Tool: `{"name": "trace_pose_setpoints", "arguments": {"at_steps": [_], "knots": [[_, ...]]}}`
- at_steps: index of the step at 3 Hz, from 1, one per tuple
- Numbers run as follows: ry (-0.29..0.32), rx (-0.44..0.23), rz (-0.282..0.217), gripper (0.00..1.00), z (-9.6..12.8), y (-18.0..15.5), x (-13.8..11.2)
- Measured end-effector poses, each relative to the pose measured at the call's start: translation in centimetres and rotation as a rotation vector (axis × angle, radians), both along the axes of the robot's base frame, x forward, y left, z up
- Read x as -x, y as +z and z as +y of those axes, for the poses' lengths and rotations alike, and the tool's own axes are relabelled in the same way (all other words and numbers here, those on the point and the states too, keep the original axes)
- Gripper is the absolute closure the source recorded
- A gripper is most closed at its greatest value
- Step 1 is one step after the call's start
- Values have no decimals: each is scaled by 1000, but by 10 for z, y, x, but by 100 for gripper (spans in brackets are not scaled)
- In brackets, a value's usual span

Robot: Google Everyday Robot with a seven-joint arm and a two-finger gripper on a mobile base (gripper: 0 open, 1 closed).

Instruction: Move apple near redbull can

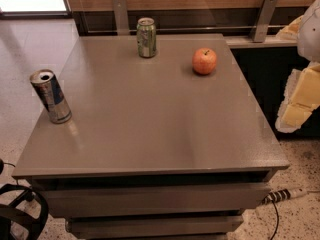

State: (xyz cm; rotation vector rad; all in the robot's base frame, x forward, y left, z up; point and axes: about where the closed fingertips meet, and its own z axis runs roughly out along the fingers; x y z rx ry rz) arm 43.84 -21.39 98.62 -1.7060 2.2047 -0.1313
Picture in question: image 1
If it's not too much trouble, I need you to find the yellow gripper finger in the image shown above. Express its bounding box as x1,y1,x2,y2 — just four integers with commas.
276,16,302,40
275,62,320,133

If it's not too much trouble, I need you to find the red apple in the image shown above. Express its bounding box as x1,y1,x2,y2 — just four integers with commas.
192,48,217,75

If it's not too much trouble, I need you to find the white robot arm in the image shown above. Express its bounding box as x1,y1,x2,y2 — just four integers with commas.
275,0,320,133

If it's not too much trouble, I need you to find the green soda can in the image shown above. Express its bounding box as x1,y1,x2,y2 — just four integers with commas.
137,17,157,58

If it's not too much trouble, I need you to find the redbull can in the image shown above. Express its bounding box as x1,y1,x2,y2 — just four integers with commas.
29,69,72,124

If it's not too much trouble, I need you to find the grey drawer cabinet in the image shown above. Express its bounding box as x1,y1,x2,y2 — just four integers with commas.
13,34,289,240

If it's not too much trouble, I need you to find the black chair base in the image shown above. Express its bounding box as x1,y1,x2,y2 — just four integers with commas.
0,183,49,240

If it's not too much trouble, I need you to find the right metal bracket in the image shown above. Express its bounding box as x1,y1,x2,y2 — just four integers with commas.
250,0,278,43

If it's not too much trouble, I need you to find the metal bracket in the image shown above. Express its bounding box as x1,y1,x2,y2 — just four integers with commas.
112,0,130,35
250,0,278,43

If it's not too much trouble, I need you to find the black white striped cable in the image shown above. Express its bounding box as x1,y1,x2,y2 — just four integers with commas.
261,187,320,240

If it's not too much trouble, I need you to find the left metal bracket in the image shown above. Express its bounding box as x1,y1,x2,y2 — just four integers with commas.
112,0,130,35

